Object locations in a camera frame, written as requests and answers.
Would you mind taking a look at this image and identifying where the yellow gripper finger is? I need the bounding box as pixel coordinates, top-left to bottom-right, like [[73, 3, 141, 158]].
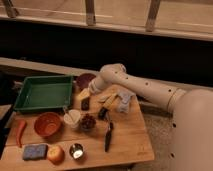
[[77, 88, 90, 101]]

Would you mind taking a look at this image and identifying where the dark eraser block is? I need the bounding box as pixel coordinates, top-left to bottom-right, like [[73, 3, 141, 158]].
[[81, 98, 90, 110]]

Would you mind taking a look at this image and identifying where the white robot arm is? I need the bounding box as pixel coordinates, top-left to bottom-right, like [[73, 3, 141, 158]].
[[77, 64, 213, 171]]

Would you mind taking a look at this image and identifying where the small bowl of red berries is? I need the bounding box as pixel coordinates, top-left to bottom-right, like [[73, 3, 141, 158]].
[[80, 114, 96, 131]]

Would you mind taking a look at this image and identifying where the orange bowl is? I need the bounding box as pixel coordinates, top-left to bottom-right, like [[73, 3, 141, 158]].
[[34, 112, 62, 138]]

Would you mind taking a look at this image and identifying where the beige wooden spoon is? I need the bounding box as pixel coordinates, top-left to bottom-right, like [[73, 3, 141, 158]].
[[98, 94, 111, 103]]

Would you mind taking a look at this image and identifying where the black brush tool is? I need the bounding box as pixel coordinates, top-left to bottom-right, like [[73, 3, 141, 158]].
[[98, 107, 108, 120]]

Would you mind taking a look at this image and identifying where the white cup with spoon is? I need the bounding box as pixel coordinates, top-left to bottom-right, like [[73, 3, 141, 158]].
[[63, 107, 81, 129]]

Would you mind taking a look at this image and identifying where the grey cloth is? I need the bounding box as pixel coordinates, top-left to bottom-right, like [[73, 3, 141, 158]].
[[116, 90, 134, 113]]

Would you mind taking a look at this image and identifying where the green plastic tray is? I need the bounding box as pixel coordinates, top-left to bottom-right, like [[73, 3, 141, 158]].
[[14, 75, 73, 113]]

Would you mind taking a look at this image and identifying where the small metal cup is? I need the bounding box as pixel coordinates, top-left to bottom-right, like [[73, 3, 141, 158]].
[[69, 143, 84, 159]]

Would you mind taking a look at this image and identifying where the red yellow apple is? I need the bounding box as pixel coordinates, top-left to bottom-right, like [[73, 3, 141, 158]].
[[47, 145, 64, 164]]

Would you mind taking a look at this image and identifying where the orange carrot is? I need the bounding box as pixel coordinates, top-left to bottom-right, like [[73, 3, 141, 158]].
[[16, 120, 27, 148]]

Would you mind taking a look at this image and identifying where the blue sponge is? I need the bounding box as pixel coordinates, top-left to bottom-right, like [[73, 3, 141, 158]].
[[22, 144, 48, 161]]

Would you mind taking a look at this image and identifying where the black handled knife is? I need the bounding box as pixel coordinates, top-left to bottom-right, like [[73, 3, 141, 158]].
[[105, 122, 114, 152]]

